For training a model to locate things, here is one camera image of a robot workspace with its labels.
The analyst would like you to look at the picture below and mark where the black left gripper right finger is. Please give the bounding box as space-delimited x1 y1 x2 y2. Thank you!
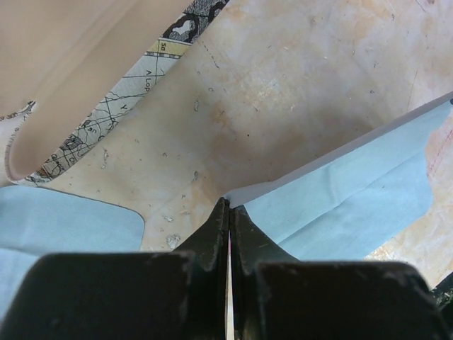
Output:
229 207 452 339

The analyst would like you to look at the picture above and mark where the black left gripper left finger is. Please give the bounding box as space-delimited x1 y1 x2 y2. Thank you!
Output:
1 198 229 339

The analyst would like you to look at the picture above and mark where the light blue cloth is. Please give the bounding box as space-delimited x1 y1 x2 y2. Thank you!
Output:
1 186 144 315
226 94 452 260

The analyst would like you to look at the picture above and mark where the map print glasses case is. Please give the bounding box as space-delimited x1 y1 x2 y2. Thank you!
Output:
1 1 226 186

